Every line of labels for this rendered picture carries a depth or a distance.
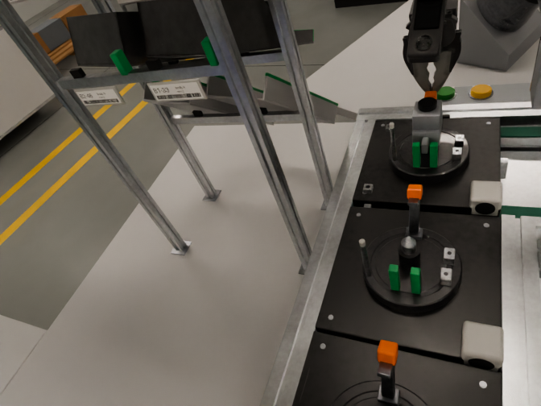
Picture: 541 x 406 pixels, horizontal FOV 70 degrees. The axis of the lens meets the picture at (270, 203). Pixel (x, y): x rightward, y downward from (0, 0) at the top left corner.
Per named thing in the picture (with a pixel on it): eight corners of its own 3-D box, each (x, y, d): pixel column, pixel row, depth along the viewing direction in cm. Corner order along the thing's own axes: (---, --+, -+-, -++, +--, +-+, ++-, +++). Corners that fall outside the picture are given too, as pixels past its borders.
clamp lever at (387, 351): (381, 384, 47) (380, 337, 44) (398, 389, 46) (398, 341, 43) (375, 410, 44) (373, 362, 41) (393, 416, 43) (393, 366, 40)
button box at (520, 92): (429, 109, 94) (429, 86, 90) (533, 105, 85) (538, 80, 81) (427, 127, 90) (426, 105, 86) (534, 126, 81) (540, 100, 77)
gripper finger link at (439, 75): (452, 78, 73) (453, 31, 67) (449, 97, 70) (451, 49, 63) (434, 80, 75) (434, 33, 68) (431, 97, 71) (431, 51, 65)
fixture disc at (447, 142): (395, 134, 81) (394, 126, 80) (470, 133, 75) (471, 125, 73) (383, 181, 73) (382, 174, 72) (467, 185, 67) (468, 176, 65)
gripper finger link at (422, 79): (434, 80, 75) (434, 33, 68) (431, 97, 71) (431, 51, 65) (416, 80, 76) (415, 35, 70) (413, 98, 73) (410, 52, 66)
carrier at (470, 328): (351, 213, 73) (340, 163, 64) (499, 225, 62) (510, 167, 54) (316, 333, 59) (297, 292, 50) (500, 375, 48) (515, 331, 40)
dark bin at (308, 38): (257, 44, 79) (254, 3, 76) (314, 43, 72) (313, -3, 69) (146, 57, 58) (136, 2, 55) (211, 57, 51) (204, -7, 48)
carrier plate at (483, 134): (376, 126, 87) (375, 119, 86) (499, 125, 77) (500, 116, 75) (353, 206, 74) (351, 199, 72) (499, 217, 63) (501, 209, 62)
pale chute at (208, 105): (232, 121, 100) (234, 103, 99) (274, 125, 93) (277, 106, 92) (142, 101, 77) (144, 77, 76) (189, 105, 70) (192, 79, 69)
